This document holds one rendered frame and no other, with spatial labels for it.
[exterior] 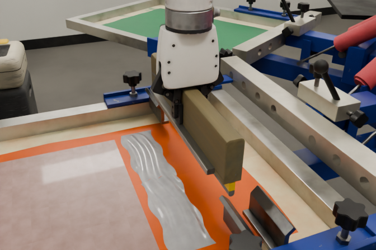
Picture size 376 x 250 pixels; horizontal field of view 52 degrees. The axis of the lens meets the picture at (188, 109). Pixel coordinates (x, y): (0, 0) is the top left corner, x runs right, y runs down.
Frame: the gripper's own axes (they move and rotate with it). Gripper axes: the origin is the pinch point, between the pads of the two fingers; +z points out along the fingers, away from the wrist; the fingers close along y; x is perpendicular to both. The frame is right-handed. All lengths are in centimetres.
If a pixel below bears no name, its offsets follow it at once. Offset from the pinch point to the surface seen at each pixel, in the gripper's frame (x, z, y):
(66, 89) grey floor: -260, 111, 10
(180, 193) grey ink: 6.1, 13.5, 3.7
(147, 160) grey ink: -5.5, 13.4, 6.5
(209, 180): 4.1, 14.0, -2.9
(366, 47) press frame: -24, 4, -65
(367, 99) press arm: 1.0, 5.2, -41.8
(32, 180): -8.1, 14.2, 28.4
